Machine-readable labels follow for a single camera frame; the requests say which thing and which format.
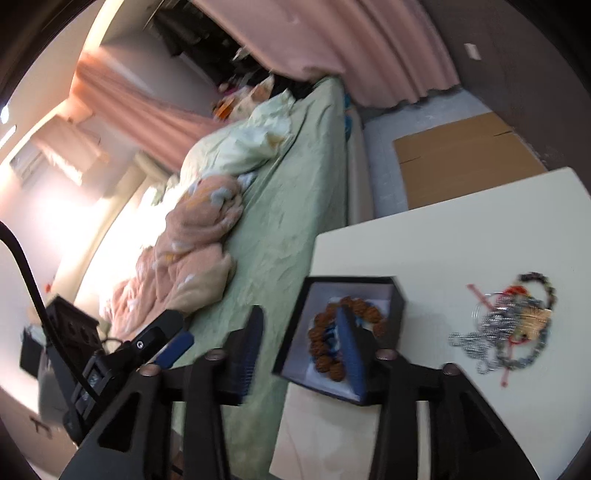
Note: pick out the white air conditioner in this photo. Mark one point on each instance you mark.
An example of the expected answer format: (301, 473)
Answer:
(27, 164)

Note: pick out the pale green quilt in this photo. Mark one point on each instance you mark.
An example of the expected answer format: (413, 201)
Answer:
(231, 143)

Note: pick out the bed with green sheet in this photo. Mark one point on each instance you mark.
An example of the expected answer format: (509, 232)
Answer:
(295, 194)

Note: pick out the pink patterned blanket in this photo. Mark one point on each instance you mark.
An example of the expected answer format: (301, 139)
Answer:
(194, 249)

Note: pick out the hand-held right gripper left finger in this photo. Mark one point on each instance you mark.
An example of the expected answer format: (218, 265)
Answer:
(248, 355)

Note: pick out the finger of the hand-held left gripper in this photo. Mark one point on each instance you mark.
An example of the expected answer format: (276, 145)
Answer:
(173, 348)

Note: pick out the pink curtain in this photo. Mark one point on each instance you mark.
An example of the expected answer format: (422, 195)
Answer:
(138, 106)
(351, 41)

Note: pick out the small black box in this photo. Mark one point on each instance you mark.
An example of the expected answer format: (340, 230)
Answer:
(33, 353)

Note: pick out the flat cardboard sheet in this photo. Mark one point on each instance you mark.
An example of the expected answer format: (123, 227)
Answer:
(461, 157)

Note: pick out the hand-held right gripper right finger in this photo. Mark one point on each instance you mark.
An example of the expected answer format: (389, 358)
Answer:
(353, 355)

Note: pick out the black jewelry box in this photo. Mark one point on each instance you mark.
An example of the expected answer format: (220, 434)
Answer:
(392, 318)

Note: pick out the white wall socket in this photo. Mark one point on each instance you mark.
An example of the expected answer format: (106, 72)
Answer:
(472, 50)

